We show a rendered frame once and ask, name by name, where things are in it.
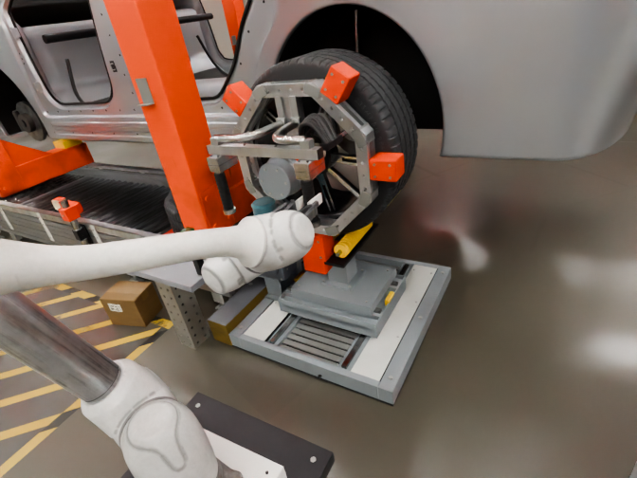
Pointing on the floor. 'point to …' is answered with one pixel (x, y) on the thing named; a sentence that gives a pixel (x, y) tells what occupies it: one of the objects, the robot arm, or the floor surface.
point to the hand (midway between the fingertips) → (309, 201)
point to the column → (184, 315)
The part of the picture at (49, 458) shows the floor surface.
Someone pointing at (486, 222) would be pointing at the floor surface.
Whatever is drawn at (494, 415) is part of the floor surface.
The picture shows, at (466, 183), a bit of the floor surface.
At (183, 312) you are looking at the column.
